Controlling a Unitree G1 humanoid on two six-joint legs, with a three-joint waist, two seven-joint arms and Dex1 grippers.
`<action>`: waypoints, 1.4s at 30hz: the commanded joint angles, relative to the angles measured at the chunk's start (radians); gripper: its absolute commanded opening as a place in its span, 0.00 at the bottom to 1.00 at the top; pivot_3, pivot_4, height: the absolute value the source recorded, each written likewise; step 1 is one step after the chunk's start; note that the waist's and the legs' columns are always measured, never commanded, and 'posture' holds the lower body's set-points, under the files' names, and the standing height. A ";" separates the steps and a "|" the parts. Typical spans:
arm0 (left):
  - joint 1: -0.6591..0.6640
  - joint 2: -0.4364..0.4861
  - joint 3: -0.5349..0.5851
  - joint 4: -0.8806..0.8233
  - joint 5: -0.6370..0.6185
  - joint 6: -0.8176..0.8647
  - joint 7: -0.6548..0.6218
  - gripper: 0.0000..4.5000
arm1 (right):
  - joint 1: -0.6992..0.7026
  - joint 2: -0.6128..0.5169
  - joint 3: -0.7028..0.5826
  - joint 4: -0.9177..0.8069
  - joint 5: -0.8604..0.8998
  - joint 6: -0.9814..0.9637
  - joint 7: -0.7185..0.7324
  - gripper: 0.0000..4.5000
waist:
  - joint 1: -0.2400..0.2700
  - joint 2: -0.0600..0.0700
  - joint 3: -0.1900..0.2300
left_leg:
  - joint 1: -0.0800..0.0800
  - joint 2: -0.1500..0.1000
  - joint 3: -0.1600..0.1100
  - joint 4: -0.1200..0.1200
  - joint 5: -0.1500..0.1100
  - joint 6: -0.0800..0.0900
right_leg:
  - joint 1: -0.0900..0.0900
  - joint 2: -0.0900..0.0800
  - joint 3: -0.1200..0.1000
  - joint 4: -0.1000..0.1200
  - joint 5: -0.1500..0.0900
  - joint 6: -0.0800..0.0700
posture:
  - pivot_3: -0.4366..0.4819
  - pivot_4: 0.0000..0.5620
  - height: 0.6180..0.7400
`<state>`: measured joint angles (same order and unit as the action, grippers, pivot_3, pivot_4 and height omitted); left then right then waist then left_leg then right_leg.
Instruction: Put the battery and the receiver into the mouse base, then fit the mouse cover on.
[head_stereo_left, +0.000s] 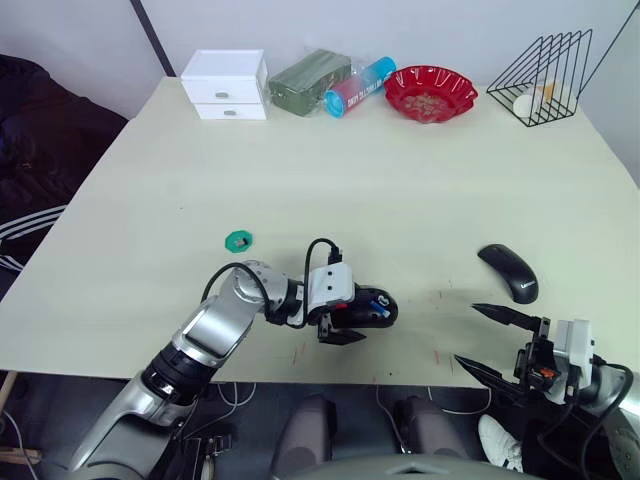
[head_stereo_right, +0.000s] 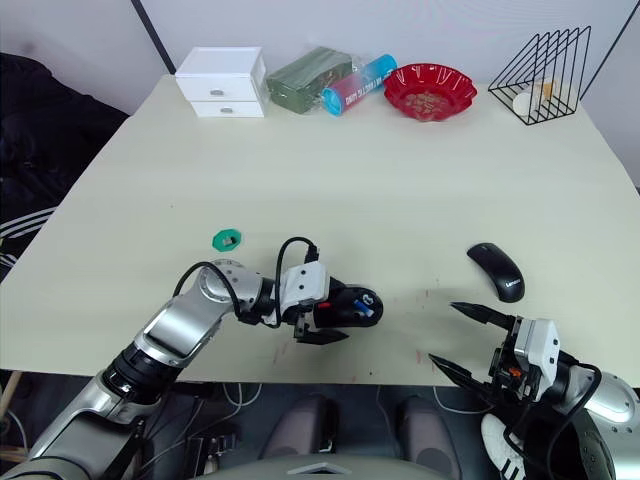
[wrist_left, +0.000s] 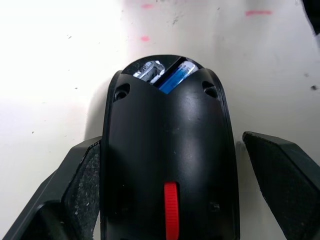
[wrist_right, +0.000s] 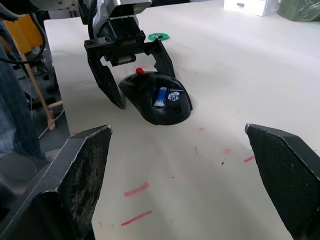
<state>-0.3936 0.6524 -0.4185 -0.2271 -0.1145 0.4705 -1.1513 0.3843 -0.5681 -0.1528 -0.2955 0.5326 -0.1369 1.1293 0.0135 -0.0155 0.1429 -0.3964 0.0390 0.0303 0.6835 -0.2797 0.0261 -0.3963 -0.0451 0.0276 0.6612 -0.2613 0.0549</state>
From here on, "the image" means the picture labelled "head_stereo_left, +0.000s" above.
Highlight black mouse cover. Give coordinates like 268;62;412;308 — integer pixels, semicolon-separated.
476;243;541;305

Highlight black slanted wall strip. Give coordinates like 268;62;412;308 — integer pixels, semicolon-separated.
129;0;177;78

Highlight red scalloped plastic bowl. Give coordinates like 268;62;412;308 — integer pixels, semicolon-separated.
383;64;479;126

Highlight white floor cable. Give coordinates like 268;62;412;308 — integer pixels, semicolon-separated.
426;387;494;417
217;382;257;407

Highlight green round receiver holder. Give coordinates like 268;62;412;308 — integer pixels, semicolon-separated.
223;229;255;253

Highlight green wrapped package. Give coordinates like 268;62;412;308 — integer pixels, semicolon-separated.
268;48;354;119

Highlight black wire file rack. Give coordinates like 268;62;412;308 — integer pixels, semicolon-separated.
486;28;594;128

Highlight snacks in bowl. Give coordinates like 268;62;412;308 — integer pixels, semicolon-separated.
402;92;442;115

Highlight black jacket with white stripes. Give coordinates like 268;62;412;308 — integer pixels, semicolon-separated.
0;53;130;274

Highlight white two-drawer box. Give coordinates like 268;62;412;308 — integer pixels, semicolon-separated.
180;48;271;121

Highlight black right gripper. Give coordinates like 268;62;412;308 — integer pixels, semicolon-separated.
453;302;576;402

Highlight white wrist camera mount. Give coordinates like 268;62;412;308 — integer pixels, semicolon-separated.
552;318;596;404
303;263;357;326

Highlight white shoe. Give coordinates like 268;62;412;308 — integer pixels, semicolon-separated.
477;414;524;472

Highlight blue pink snack tube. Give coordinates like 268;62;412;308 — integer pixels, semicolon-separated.
323;56;399;120

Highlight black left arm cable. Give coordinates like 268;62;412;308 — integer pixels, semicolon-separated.
202;238;344;311

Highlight thin black slanted rod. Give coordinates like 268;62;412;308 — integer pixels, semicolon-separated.
579;0;640;97

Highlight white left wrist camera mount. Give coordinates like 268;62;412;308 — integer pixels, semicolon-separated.
303;263;357;326

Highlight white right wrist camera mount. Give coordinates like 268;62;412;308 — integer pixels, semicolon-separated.
552;318;596;404

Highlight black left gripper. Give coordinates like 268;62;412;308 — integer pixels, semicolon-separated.
317;298;367;347

